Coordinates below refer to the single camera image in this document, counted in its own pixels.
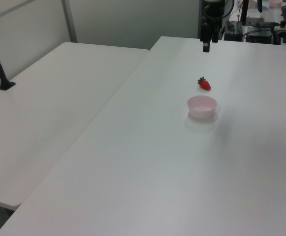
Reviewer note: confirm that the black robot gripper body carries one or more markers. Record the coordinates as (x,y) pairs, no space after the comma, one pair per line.
(214,11)

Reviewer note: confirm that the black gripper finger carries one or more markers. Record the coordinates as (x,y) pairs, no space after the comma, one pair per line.
(215,33)
(205,37)

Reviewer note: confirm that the red toy strawberry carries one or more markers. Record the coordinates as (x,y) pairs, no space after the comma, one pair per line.
(205,84)

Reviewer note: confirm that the small pink background bowl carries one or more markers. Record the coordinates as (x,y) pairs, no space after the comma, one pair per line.
(275,3)

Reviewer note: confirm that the pink plastic bowl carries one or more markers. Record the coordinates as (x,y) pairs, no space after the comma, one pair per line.
(202,108)

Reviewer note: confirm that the black upright monitor pole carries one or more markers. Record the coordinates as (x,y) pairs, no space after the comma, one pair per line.
(244,12)

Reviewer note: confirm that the black electronics box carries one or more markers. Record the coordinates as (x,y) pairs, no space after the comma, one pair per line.
(261,34)

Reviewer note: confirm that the grey partition frame post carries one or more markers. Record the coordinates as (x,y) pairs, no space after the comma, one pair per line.
(69,19)

